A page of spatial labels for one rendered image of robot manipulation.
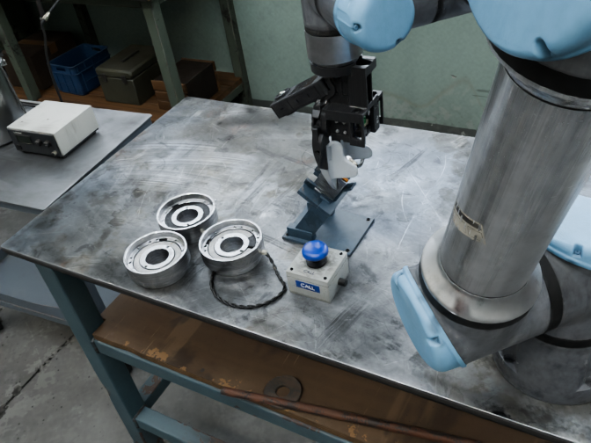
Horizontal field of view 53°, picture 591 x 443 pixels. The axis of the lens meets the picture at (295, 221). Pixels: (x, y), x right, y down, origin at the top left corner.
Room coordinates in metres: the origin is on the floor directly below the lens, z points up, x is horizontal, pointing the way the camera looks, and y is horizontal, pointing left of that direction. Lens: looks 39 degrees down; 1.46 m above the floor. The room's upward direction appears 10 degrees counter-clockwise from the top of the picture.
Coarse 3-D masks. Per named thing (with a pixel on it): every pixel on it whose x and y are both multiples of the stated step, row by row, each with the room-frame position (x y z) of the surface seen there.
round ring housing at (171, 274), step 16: (144, 240) 0.80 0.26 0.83; (160, 240) 0.80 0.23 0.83; (176, 240) 0.79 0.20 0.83; (128, 256) 0.77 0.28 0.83; (144, 256) 0.76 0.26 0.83; (160, 256) 0.77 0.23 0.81; (128, 272) 0.73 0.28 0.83; (144, 272) 0.71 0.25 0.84; (160, 272) 0.70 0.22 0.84; (176, 272) 0.71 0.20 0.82
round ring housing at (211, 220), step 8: (192, 192) 0.90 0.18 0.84; (168, 200) 0.89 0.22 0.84; (176, 200) 0.90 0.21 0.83; (184, 200) 0.90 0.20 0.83; (192, 200) 0.89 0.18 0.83; (200, 200) 0.89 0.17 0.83; (208, 200) 0.88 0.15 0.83; (160, 208) 0.87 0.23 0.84; (168, 208) 0.88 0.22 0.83; (184, 208) 0.87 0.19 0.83; (192, 208) 0.87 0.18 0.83; (200, 208) 0.87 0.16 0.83; (160, 216) 0.86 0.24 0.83; (176, 216) 0.86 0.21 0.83; (184, 216) 0.87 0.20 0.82; (192, 216) 0.87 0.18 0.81; (200, 216) 0.84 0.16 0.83; (208, 216) 0.82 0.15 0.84; (216, 216) 0.84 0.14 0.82; (160, 224) 0.82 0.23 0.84; (176, 224) 0.83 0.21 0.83; (184, 224) 0.83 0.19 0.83; (200, 224) 0.81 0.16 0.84; (208, 224) 0.82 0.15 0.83; (184, 232) 0.80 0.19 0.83; (192, 232) 0.80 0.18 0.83; (200, 232) 0.81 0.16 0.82; (192, 240) 0.81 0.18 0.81
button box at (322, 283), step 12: (300, 252) 0.69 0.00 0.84; (336, 252) 0.67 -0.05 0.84; (300, 264) 0.66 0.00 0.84; (312, 264) 0.65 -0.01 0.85; (324, 264) 0.65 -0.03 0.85; (336, 264) 0.65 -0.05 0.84; (288, 276) 0.65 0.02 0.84; (300, 276) 0.64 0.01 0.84; (312, 276) 0.63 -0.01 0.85; (324, 276) 0.63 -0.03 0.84; (336, 276) 0.64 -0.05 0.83; (300, 288) 0.64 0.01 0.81; (312, 288) 0.63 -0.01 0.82; (324, 288) 0.62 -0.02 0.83; (336, 288) 0.63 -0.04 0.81; (324, 300) 0.62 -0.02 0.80
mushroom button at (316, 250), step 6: (318, 240) 0.68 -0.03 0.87; (306, 246) 0.67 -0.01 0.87; (312, 246) 0.66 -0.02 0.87; (318, 246) 0.66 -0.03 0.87; (324, 246) 0.66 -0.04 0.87; (306, 252) 0.65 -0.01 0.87; (312, 252) 0.65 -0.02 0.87; (318, 252) 0.65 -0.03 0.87; (324, 252) 0.65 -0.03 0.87; (306, 258) 0.65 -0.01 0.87; (312, 258) 0.64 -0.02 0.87; (318, 258) 0.64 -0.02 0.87
